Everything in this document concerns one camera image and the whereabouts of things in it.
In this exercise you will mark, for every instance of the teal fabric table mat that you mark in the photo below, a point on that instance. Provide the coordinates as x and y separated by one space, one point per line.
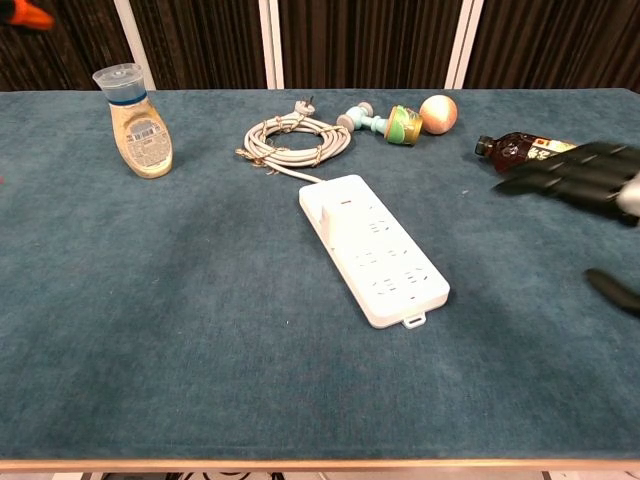
150 300

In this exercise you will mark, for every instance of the orange plastic object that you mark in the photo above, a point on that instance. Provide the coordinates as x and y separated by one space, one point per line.
30 15

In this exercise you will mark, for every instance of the beige sauce bottle clear cap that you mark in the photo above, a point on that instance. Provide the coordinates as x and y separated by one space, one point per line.
145 145

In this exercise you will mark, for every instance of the light blue toy dumbbell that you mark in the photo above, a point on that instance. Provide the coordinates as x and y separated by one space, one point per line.
361 120

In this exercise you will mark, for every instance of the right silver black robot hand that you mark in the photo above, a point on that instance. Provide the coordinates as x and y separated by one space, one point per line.
575 175

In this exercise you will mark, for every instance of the dark brown sauce bottle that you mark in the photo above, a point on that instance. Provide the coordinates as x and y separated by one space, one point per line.
515 150

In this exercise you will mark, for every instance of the white power strip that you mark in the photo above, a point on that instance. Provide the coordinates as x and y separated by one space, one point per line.
385 260

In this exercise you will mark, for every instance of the small green printed can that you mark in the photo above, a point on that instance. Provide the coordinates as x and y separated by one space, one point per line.
405 126

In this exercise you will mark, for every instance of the round pale onion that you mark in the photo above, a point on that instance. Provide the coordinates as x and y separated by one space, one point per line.
439 114

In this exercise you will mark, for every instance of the white partition post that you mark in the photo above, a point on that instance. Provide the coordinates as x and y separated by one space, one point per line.
135 45
271 45
465 45

